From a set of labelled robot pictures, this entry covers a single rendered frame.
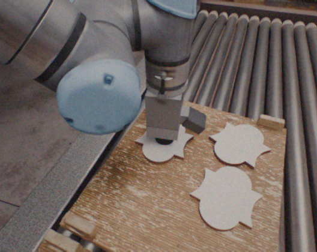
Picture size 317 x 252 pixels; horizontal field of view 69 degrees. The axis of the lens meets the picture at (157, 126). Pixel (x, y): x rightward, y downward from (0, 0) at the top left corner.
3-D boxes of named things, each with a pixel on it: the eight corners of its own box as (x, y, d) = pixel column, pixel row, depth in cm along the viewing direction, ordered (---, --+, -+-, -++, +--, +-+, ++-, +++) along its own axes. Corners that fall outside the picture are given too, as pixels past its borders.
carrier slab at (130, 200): (61, 227, 41) (58, 224, 40) (156, 96, 67) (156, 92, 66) (267, 335, 31) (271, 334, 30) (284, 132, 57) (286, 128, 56)
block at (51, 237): (47, 244, 38) (41, 238, 36) (54, 233, 39) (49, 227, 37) (77, 259, 36) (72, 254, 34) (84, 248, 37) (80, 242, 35)
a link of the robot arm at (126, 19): (39, 22, 24) (143, 15, 26) (53, -11, 32) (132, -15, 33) (62, 84, 30) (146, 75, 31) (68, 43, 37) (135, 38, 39)
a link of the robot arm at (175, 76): (192, 46, 40) (187, 71, 34) (190, 69, 43) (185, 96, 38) (149, 42, 41) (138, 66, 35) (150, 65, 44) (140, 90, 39)
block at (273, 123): (256, 125, 57) (259, 117, 55) (256, 120, 58) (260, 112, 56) (281, 132, 55) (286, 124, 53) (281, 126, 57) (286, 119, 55)
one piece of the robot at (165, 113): (215, 87, 35) (201, 154, 46) (216, 58, 41) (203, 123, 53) (138, 78, 36) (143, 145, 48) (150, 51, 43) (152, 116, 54)
